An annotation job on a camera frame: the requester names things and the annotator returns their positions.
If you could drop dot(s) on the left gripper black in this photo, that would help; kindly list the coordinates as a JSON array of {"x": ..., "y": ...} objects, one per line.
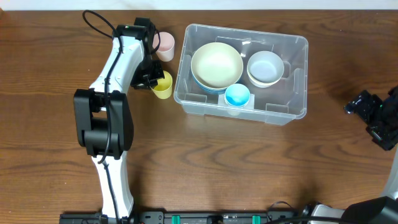
[{"x": 148, "y": 78}]

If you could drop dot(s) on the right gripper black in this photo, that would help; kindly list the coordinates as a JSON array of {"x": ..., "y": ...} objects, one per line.
[{"x": 360, "y": 106}]

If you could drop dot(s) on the yellow plastic cup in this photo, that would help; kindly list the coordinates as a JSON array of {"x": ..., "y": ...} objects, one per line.
[{"x": 164, "y": 88}]

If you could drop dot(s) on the pink plastic cup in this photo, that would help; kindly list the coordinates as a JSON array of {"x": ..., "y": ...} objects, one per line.
[{"x": 166, "y": 43}]

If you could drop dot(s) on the beige large bowl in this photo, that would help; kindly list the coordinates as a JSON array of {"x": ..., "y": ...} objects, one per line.
[{"x": 216, "y": 57}]

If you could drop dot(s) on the light blue plastic cup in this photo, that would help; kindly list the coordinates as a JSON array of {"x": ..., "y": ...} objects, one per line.
[{"x": 237, "y": 95}]

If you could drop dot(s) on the yellow small bowl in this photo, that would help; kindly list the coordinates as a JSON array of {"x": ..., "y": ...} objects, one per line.
[{"x": 259, "y": 84}]

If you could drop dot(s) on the grey small bowl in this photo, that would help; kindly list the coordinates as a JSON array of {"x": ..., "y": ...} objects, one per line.
[{"x": 265, "y": 66}]

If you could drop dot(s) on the pale green plastic cup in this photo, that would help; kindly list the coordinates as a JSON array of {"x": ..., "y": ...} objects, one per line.
[{"x": 233, "y": 111}]

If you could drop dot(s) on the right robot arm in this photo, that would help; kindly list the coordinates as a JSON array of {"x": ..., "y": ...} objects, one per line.
[{"x": 378, "y": 210}]

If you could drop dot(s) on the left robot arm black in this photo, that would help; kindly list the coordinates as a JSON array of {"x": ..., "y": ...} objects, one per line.
[{"x": 103, "y": 119}]

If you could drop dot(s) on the clear plastic storage container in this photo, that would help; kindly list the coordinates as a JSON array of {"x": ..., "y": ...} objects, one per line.
[{"x": 278, "y": 104}]

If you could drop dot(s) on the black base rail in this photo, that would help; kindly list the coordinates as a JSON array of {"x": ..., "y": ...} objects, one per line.
[{"x": 178, "y": 218}]

